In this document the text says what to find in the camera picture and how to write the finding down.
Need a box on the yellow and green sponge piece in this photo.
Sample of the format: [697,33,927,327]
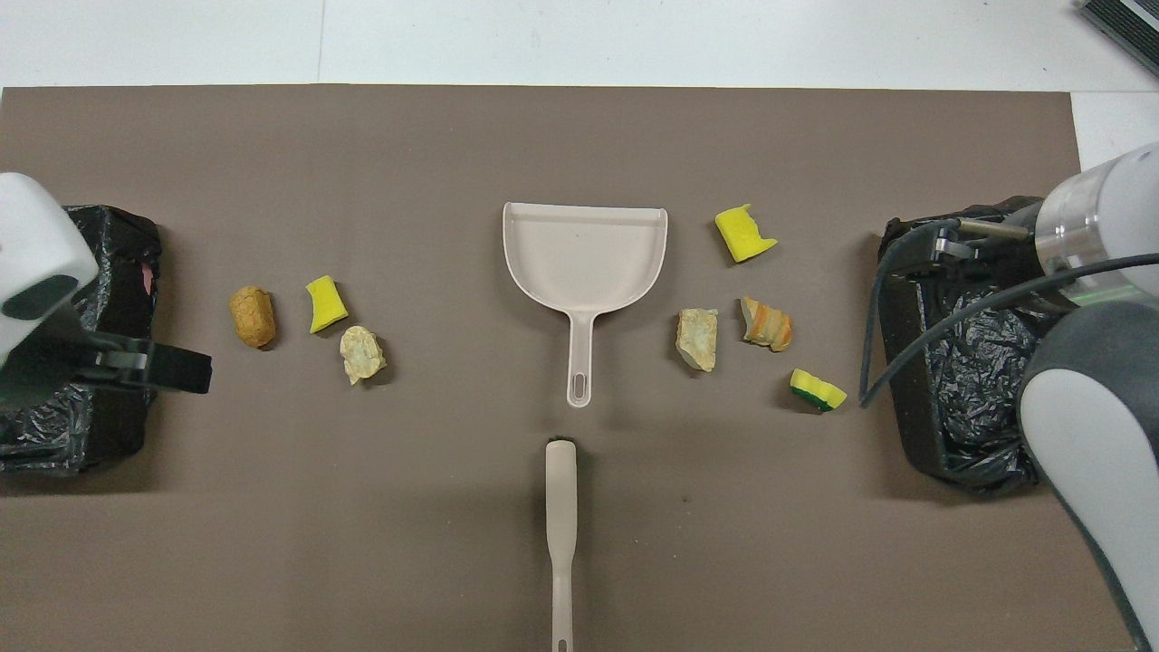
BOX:
[790,368,849,414]

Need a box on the notched yellow sponge piece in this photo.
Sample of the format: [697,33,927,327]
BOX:
[714,204,779,264]

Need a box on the brown table mat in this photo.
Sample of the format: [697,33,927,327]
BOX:
[0,84,1133,652]

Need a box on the beige brush with black bristles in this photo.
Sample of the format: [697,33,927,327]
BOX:
[543,437,580,652]

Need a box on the striped orange croissant piece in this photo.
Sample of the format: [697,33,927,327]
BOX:
[740,296,795,353]

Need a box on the beige bread chunk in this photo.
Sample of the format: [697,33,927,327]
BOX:
[675,308,720,373]

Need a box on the black ribbed device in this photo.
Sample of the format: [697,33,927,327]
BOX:
[1076,0,1159,78]

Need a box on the cream pastry piece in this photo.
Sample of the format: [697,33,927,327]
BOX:
[339,325,388,386]

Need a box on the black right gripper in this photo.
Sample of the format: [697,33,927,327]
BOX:
[925,201,1042,273]

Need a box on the beige plastic dustpan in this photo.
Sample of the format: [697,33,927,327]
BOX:
[503,201,669,408]

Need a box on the plain yellow sponge piece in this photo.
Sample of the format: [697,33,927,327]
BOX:
[305,274,350,335]

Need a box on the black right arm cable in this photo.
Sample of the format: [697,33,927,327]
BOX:
[858,217,1159,408]

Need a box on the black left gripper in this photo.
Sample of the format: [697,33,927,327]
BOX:
[0,331,212,413]

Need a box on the bin lined with black bag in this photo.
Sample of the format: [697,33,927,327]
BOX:
[876,195,1087,494]
[0,204,164,476]

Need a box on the brown bread roll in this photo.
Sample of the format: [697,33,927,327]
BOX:
[228,285,277,350]

